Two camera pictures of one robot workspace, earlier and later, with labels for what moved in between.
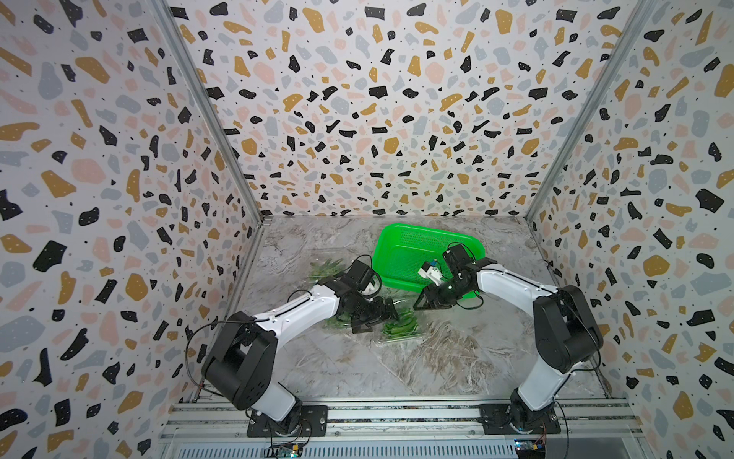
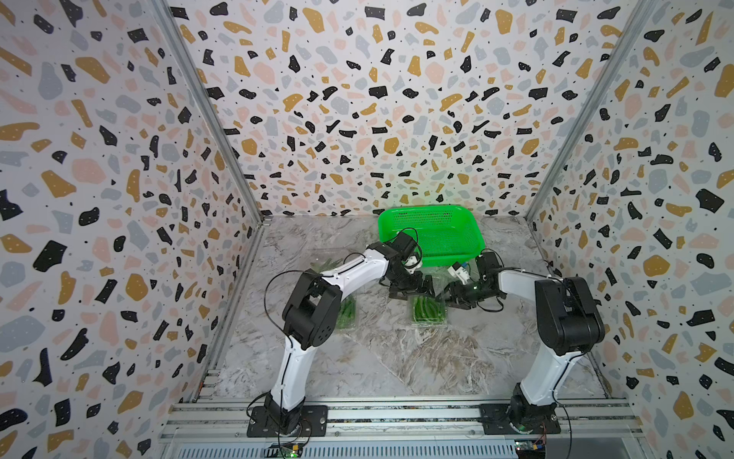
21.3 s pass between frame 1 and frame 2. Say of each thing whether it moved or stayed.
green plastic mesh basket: moved
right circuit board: stayed
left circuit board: stayed
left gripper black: moved
